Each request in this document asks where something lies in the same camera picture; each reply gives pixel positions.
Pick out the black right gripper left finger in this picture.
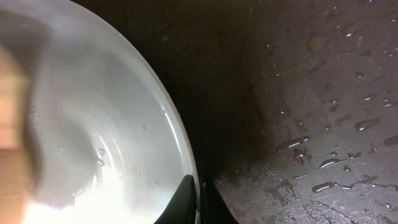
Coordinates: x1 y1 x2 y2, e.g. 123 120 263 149
154 175 197 224

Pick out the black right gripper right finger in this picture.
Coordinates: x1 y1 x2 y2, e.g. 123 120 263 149
200 180 239 224

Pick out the light blue plate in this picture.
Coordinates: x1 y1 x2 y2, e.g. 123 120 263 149
1 0 200 223

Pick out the dark brown serving tray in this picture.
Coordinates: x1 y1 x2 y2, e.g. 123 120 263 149
81 0 397 223

